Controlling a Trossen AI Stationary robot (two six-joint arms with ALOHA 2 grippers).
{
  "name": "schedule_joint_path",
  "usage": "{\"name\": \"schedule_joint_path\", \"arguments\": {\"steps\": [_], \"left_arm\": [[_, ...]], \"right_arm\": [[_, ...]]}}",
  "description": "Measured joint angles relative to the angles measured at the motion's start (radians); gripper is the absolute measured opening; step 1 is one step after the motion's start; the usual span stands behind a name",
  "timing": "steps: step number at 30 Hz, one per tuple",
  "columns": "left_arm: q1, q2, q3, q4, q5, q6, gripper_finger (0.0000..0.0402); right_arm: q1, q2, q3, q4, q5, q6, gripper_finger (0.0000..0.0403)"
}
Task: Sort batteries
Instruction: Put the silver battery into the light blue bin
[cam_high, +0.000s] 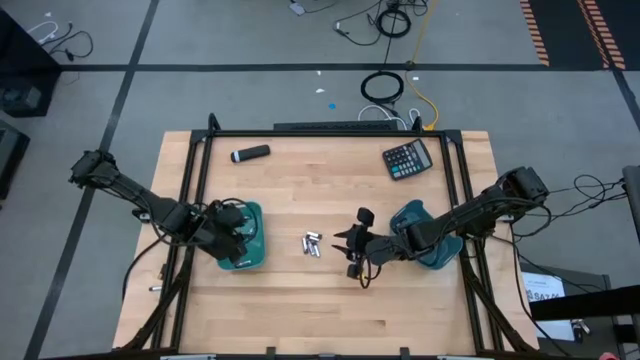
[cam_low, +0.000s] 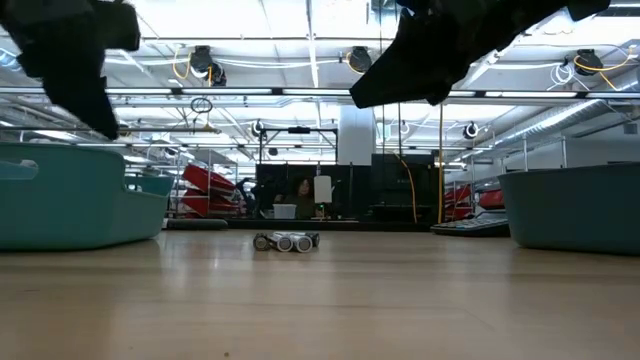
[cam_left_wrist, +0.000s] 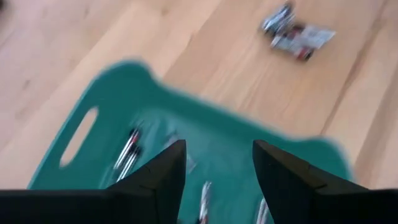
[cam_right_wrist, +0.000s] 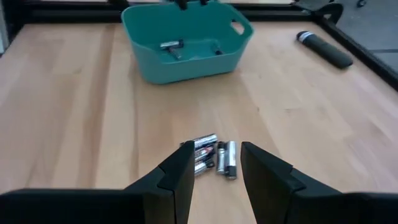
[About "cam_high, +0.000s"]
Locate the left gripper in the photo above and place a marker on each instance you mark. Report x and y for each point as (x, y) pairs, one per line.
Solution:
(225, 230)

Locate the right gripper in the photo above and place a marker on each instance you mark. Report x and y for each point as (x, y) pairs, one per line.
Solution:
(372, 247)

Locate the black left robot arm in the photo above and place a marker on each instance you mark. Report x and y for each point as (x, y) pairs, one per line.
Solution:
(150, 202)

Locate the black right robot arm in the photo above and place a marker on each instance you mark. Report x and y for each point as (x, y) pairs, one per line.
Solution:
(475, 212)

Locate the green teal plastic bin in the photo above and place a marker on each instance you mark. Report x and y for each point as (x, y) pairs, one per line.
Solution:
(257, 240)

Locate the blue teal plastic bin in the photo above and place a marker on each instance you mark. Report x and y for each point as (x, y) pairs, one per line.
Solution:
(407, 215)

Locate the black cylinder with white cap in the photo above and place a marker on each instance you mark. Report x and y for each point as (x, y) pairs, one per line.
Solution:
(252, 153)

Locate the small silver cylinder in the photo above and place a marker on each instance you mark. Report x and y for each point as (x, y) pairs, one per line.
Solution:
(155, 288)

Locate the black desk calculator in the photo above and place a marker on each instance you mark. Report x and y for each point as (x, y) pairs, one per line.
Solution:
(407, 160)

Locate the black power strip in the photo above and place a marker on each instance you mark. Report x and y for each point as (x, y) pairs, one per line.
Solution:
(330, 126)

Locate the white paper sheet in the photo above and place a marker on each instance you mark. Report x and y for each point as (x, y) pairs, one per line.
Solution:
(540, 285)

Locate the black box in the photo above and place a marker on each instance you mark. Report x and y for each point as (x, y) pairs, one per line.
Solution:
(10, 155)

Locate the white adapter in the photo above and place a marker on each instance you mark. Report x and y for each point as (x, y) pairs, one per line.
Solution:
(297, 8)

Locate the bunch of keys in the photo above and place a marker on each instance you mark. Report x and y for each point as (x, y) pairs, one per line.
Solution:
(581, 326)

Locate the black cabinet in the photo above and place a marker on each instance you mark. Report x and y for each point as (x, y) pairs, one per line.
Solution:
(20, 75)

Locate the black mat with orange stripes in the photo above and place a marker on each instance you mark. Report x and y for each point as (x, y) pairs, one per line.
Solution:
(565, 30)

